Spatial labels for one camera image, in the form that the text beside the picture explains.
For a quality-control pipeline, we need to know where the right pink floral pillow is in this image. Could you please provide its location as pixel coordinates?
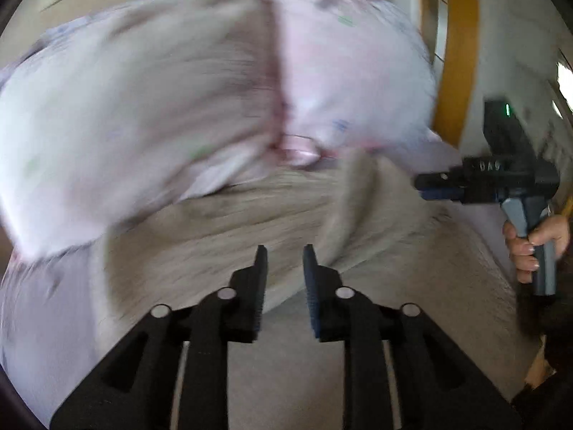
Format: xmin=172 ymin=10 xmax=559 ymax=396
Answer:
xmin=268 ymin=0 xmax=437 ymax=166

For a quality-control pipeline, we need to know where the lavender bed sheet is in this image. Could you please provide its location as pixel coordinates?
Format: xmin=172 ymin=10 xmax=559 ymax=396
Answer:
xmin=0 ymin=140 xmax=462 ymax=417

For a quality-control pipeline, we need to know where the pink floral pillow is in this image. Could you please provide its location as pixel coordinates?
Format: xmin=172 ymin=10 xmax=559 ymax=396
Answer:
xmin=268 ymin=0 xmax=437 ymax=166
xmin=1 ymin=0 xmax=281 ymax=260

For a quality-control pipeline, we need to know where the beige cable-knit sweater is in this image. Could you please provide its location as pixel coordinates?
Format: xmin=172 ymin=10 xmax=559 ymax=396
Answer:
xmin=89 ymin=150 xmax=538 ymax=429

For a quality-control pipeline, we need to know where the left pink floral pillow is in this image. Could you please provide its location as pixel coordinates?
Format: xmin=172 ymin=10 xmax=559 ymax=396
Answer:
xmin=1 ymin=0 xmax=281 ymax=260

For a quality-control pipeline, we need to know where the person's right hand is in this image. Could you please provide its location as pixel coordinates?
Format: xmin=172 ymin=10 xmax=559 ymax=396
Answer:
xmin=503 ymin=215 xmax=571 ymax=283

